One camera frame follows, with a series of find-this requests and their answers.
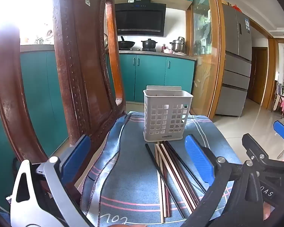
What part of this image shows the gas stove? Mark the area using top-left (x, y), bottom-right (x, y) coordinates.
top-left (119, 48), bottom-right (157, 52)

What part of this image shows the steel stock pot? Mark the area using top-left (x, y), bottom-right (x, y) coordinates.
top-left (169, 37), bottom-right (186, 53)

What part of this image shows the black range hood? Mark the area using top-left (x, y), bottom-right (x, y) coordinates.
top-left (114, 0), bottom-right (167, 37)

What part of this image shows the black wok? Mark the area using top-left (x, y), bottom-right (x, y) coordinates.
top-left (118, 36), bottom-right (136, 50)

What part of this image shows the silver refrigerator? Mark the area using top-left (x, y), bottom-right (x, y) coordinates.
top-left (214, 3), bottom-right (252, 117)

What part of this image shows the light wooden chopstick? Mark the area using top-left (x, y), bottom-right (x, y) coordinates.
top-left (155, 144), bottom-right (164, 224)
top-left (161, 143), bottom-right (196, 215)
top-left (157, 144), bottom-right (168, 218)

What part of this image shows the dark brown chopstick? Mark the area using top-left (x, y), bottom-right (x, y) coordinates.
top-left (164, 141), bottom-right (200, 207)
top-left (159, 143), bottom-right (172, 217)

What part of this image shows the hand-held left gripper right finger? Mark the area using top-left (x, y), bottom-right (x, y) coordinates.
top-left (185, 134), bottom-right (264, 227)

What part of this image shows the blue striped cloth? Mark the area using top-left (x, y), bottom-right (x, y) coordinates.
top-left (79, 111), bottom-right (243, 225)

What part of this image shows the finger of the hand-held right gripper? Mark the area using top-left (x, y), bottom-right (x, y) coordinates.
top-left (242, 134), bottom-right (284, 178)
top-left (273, 120), bottom-right (284, 147)

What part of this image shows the wood framed glass door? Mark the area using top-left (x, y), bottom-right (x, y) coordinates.
top-left (186, 0), bottom-right (225, 119)

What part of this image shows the brown wooden door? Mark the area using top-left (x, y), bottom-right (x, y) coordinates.
top-left (247, 47), bottom-right (268, 104)

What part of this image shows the white plastic utensil basket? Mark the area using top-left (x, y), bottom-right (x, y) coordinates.
top-left (143, 85), bottom-right (194, 142)

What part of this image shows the carved wooden chair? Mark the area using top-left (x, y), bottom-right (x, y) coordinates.
top-left (0, 0), bottom-right (128, 195)

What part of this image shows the black clay pot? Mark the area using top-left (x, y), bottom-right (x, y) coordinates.
top-left (141, 38), bottom-right (158, 50)

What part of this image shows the teal base cabinet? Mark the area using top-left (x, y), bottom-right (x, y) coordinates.
top-left (0, 51), bottom-right (70, 214)
top-left (106, 53), bottom-right (196, 103)

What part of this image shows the person's right hand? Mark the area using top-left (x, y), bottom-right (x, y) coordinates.
top-left (263, 202), bottom-right (272, 221)

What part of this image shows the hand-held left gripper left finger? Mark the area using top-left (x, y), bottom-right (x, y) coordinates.
top-left (10, 135), bottom-right (92, 227)

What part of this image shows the grey stone countertop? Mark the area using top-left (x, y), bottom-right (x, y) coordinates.
top-left (105, 50), bottom-right (197, 61)

